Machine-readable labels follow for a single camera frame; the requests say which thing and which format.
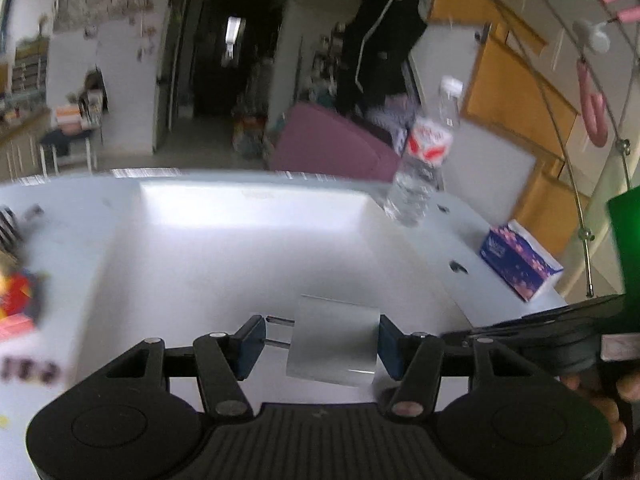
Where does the person's right hand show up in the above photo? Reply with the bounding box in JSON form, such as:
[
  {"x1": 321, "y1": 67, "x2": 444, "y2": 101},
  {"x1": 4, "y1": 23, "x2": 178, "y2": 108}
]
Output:
[{"x1": 560, "y1": 368, "x2": 639, "y2": 453}]

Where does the clear water bottle red label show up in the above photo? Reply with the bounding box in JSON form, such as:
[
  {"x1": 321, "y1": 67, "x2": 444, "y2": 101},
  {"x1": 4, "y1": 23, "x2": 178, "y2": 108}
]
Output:
[{"x1": 384, "y1": 76, "x2": 463, "y2": 226}]

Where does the white shallow tray box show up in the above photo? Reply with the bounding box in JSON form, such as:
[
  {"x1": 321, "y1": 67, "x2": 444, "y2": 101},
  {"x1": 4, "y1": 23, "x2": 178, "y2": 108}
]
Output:
[{"x1": 76, "y1": 182, "x2": 469, "y2": 378}]

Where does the pink pot on stool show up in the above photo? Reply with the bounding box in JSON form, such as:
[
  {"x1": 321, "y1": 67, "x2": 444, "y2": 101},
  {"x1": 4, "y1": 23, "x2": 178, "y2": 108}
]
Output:
[{"x1": 53, "y1": 104, "x2": 82, "y2": 130}]

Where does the purple sofa chair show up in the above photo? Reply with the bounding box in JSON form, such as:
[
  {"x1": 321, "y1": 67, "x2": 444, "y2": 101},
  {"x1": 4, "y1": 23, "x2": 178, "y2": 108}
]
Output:
[{"x1": 268, "y1": 102, "x2": 400, "y2": 182}]

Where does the black hanging jacket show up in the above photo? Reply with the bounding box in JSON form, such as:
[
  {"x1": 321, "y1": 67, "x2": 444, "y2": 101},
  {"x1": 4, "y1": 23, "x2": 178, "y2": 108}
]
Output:
[{"x1": 335, "y1": 0, "x2": 426, "y2": 114}]

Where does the dark stool with white legs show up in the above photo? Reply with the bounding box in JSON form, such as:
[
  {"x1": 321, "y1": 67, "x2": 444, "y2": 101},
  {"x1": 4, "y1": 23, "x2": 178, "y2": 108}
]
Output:
[{"x1": 38, "y1": 129, "x2": 98, "y2": 178}]

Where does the white USB wall charger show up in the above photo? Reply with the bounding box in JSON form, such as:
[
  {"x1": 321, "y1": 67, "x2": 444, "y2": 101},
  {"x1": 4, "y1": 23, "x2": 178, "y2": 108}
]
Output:
[{"x1": 265, "y1": 296, "x2": 381, "y2": 387}]

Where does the small drawer organizer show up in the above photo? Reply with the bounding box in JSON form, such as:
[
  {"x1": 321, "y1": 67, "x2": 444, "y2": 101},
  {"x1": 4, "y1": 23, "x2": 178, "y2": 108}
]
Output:
[{"x1": 11, "y1": 37, "x2": 49, "y2": 93}]

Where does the red blue yellow card box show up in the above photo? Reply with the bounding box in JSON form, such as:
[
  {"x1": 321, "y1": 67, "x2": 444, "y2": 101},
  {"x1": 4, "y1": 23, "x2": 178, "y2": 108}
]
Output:
[{"x1": 0, "y1": 270, "x2": 43, "y2": 341}]

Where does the purple floral tissue pack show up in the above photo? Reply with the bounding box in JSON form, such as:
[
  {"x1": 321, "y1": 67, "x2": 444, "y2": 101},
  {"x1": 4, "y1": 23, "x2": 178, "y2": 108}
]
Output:
[{"x1": 480, "y1": 220, "x2": 564, "y2": 302}]

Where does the dark grey hair claw clip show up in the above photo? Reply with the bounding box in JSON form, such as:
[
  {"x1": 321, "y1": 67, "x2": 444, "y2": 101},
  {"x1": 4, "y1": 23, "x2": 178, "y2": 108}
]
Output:
[{"x1": 0, "y1": 206, "x2": 22, "y2": 254}]

